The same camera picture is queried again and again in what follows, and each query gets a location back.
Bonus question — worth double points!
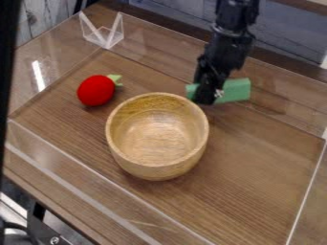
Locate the clear acrylic corner bracket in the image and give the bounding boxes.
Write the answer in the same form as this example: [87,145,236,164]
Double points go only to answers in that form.
[78,11,124,50]

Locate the red plush strawberry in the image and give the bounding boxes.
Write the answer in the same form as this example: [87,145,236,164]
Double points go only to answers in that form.
[76,75,123,106]

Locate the black table leg frame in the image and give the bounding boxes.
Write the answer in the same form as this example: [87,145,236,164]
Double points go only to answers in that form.
[27,202,72,245]

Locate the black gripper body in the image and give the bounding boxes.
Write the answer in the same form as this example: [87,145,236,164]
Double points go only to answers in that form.
[196,0,259,76]

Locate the green rectangular block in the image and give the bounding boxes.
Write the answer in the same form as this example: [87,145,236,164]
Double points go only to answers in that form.
[186,78,252,105]

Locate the clear acrylic tray wall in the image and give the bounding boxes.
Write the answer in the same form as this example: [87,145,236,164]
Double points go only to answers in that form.
[6,108,215,245]

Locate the light wooden bowl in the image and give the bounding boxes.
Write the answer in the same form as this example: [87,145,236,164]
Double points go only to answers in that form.
[104,92,210,181]

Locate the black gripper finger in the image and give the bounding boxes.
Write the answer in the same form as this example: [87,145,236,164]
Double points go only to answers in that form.
[192,68,230,105]

